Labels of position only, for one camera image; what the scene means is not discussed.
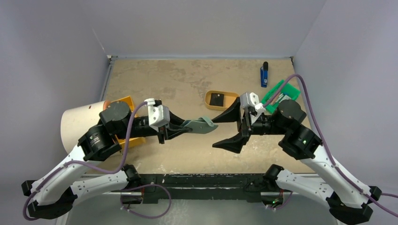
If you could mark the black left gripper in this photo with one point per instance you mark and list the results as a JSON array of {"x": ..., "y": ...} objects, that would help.
[{"x": 171, "y": 131}]

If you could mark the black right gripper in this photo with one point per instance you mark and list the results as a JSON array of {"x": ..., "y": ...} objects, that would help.
[{"x": 246, "y": 124}]

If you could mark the grey-green card holder wallet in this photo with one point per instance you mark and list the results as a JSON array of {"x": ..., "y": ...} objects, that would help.
[{"x": 202, "y": 125}]

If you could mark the black credit card stack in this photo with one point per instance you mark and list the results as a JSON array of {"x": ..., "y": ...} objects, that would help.
[{"x": 217, "y": 99}]

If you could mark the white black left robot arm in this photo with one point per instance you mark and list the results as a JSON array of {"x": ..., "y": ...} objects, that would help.
[{"x": 97, "y": 163}]

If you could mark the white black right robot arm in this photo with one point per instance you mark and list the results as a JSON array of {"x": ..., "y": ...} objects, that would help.
[{"x": 347, "y": 198}]

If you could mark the tan oval tray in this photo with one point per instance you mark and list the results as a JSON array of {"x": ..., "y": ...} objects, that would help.
[{"x": 229, "y": 98}]

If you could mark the green plastic bin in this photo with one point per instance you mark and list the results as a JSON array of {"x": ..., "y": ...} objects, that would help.
[{"x": 288, "y": 92}]

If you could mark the white cylinder container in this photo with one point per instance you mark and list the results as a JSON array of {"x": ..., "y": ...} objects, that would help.
[{"x": 76, "y": 122}]

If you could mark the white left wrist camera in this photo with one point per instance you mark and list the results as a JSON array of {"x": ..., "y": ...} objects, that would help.
[{"x": 158, "y": 114}]

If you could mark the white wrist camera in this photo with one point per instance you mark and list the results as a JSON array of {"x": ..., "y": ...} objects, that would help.
[
  {"x": 158, "y": 114},
  {"x": 250, "y": 101}
]

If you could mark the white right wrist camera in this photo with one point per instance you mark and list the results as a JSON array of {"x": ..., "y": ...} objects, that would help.
[{"x": 250, "y": 101}]

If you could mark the black aluminium base frame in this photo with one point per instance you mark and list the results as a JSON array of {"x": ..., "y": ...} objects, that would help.
[{"x": 246, "y": 186}]

